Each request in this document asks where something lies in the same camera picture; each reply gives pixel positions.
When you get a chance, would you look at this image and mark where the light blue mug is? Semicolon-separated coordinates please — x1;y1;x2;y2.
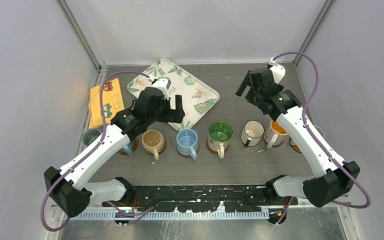
176;128;200;161

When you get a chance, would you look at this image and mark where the leaf pattern serving tray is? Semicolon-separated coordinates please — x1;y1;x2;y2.
143;58;220;132

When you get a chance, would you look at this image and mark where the beige speckled ceramic mug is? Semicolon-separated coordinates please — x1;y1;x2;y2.
141;129;167;161

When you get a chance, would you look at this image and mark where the orange interior patterned mug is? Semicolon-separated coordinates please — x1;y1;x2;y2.
263;120;288;149

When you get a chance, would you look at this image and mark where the white mug black handle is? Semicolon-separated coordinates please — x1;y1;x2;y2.
241;120;265;148

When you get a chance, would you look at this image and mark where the yellow printed cloth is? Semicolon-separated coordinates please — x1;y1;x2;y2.
88;78;125;128

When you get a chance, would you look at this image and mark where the orange interior blue mug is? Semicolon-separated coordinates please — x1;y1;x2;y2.
117;138;139;156

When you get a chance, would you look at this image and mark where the green interior floral mug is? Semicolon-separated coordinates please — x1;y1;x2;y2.
207;120;233;159

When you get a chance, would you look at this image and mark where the lilac mug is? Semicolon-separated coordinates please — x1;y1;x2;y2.
314;125;326;139

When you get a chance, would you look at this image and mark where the grey ceramic mug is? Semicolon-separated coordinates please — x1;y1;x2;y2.
82;128;102;147

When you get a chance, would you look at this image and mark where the brown wooden ringed coaster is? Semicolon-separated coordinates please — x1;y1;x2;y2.
176;149;200;159

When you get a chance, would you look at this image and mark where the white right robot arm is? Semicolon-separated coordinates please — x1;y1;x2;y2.
236;65;360;208

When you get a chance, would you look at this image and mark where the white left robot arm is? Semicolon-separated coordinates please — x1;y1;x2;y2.
44;87;185;218

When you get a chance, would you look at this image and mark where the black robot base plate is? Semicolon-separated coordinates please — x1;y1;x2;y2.
112;184;291;213

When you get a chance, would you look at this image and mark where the aluminium front rail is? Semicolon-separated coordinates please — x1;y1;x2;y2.
51;185;352;221

